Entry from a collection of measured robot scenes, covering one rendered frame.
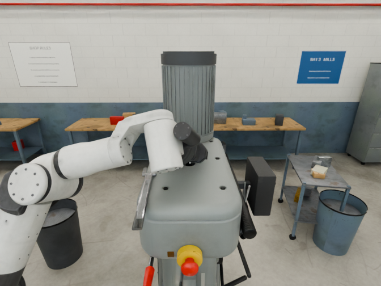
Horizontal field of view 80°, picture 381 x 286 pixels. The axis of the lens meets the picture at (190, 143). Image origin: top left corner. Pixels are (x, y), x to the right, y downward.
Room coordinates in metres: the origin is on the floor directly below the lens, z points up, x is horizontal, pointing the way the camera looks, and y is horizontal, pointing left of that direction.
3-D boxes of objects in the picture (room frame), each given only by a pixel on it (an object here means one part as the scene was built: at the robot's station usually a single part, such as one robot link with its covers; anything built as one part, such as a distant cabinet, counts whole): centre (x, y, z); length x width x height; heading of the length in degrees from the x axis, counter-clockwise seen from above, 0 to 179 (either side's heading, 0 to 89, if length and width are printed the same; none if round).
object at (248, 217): (0.66, -0.14, 1.79); 0.45 x 0.04 x 0.04; 1
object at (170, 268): (0.63, 0.00, 1.47); 0.21 x 0.19 x 0.32; 91
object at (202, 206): (0.64, 0.00, 1.81); 0.47 x 0.26 x 0.16; 1
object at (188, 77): (0.87, 0.01, 2.05); 0.20 x 0.20 x 0.32
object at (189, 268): (0.37, 0.00, 1.76); 0.04 x 0.03 x 0.04; 91
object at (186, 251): (0.39, 0.00, 1.76); 0.06 x 0.02 x 0.06; 91
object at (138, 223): (0.46, 0.11, 1.89); 0.24 x 0.04 x 0.01; 3
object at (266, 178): (0.93, -0.33, 1.62); 0.20 x 0.09 x 0.21; 1
